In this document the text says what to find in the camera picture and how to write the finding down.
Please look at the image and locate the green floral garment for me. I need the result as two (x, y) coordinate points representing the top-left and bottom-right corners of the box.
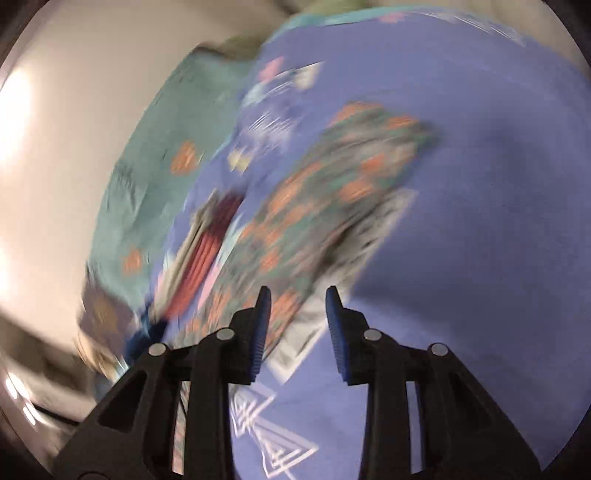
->
(173, 102), (436, 347)

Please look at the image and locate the navy star paw blanket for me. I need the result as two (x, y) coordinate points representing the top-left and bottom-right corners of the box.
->
(123, 303), (168, 367)

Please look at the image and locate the dark purple tree pillow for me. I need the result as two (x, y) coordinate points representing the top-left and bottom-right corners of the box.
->
(78, 274), (135, 360)

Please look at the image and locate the beige folded cloth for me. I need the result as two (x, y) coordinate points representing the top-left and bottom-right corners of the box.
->
(152, 190), (221, 319)

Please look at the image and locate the purple triangle pattern bedsheet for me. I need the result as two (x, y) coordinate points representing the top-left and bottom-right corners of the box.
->
(167, 6), (590, 466)

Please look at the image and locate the red folded cloth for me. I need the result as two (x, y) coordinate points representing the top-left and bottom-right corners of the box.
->
(164, 192), (243, 319)

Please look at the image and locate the teal heart pattern pillow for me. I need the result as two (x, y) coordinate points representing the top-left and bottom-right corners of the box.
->
(87, 48), (252, 309)

